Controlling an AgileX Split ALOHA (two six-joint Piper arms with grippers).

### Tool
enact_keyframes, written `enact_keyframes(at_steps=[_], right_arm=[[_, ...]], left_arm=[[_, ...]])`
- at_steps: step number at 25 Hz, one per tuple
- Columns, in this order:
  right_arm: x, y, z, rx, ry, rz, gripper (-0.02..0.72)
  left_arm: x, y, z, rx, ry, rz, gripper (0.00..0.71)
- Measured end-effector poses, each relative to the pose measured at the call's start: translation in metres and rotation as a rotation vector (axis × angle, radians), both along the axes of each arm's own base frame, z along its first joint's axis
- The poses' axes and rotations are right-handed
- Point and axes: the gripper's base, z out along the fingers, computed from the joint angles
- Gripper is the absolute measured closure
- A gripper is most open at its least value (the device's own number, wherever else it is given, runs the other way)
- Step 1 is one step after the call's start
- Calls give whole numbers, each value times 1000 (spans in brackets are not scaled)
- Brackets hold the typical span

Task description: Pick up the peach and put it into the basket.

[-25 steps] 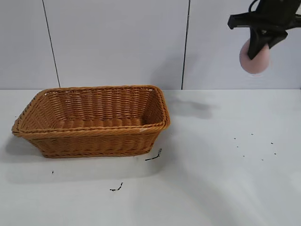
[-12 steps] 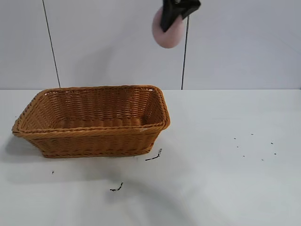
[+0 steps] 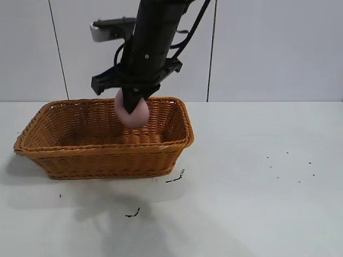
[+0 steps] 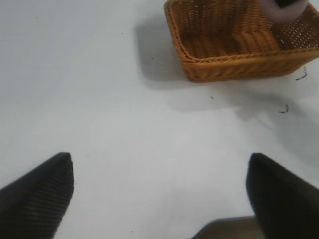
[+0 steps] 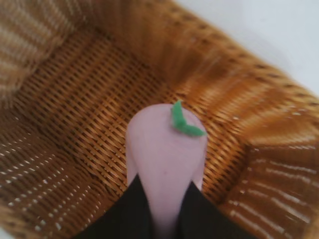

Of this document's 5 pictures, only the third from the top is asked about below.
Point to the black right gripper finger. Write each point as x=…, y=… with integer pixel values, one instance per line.
x=130, y=100
x=152, y=91

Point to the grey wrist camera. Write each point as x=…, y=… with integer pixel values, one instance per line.
x=100, y=33

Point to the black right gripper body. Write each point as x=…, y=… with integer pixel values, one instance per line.
x=142, y=69

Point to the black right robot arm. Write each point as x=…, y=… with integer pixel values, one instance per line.
x=158, y=24

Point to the pink peach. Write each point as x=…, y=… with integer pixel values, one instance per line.
x=138, y=117

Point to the brown woven wicker basket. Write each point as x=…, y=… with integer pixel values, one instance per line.
x=107, y=160

